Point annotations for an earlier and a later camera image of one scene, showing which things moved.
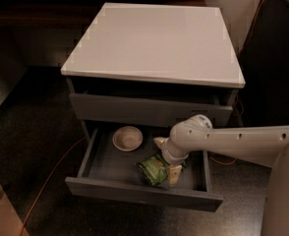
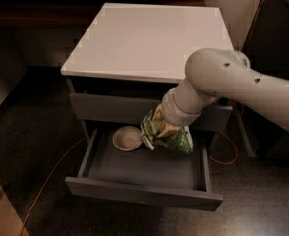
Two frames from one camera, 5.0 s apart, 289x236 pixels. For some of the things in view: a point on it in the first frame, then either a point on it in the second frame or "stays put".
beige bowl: x=127 y=138 stays put
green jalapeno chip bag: x=153 y=169 -> x=180 y=140
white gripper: x=169 y=154 -> x=178 y=114
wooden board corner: x=2 y=220 stays put
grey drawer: x=107 y=170 stays put
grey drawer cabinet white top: x=153 y=65 stays put
